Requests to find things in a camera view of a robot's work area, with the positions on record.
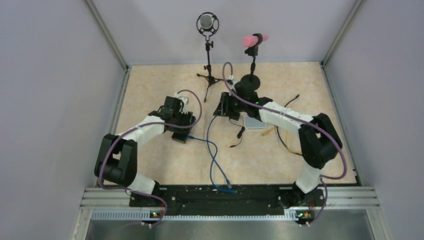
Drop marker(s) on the black network switch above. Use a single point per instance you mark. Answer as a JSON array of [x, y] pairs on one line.
[[180, 137]]

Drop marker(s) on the blue ethernet cable short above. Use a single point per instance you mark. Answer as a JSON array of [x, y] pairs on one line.
[[223, 190]]

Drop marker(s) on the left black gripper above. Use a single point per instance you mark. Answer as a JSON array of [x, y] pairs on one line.
[[183, 115]]

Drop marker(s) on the black round-base microphone stand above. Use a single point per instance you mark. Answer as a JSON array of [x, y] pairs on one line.
[[250, 81]]

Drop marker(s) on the blue ethernet cable long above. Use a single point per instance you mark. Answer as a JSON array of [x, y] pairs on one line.
[[213, 152]]

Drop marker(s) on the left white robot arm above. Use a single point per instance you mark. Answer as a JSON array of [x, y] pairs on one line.
[[117, 161]]

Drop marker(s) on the black tripod microphone stand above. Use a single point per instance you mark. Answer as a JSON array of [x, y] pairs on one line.
[[211, 80]]

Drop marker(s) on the pink foam microphone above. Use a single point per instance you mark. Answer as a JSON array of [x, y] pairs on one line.
[[252, 40]]

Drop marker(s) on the white network switch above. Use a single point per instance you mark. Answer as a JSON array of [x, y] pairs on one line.
[[253, 124]]

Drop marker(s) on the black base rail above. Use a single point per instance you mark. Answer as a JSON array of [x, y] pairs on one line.
[[246, 200]]

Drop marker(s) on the grey studio microphone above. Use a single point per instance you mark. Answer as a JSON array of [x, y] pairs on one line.
[[207, 24]]

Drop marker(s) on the black power adapter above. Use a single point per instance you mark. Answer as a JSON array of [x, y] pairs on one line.
[[240, 133]]

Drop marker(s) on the white slotted cable duct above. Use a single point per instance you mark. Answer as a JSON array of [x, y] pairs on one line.
[[152, 216]]

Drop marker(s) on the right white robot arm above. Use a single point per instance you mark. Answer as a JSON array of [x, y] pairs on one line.
[[319, 141]]

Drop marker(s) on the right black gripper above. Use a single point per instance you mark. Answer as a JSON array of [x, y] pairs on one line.
[[223, 109]]

